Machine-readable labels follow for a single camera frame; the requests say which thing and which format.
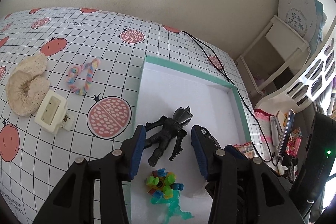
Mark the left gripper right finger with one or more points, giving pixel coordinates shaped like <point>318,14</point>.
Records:
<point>243,190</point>

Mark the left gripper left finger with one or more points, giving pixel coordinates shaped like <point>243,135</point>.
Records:
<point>71,200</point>

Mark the orange snack packet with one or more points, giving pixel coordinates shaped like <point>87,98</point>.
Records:
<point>246,149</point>

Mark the green translucent toy figure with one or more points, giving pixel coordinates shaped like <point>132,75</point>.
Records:
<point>173,207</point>

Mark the colourful building block toy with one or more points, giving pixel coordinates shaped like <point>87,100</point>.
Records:
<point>162,184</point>

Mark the cream plastic hair claw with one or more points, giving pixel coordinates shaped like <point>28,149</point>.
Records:
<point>53,113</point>

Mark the black action figure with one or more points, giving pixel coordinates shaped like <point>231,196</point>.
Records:
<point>172,128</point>

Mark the cream lace cloth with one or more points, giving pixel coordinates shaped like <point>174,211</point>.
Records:
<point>26,86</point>

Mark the nail clipper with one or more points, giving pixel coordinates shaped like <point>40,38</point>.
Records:
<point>276,130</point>

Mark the pink crochet mat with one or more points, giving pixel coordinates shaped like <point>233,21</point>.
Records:
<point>266,135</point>

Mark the teal shallow box tray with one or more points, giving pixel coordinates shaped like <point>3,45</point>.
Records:
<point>210,102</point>

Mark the white bedside shelf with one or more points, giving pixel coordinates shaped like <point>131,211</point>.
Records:
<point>279,71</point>

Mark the pomegranate print grid bedsheet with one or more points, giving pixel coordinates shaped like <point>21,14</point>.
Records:
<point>92,55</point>

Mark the light blue memorial book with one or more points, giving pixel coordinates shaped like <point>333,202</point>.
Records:
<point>306,17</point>

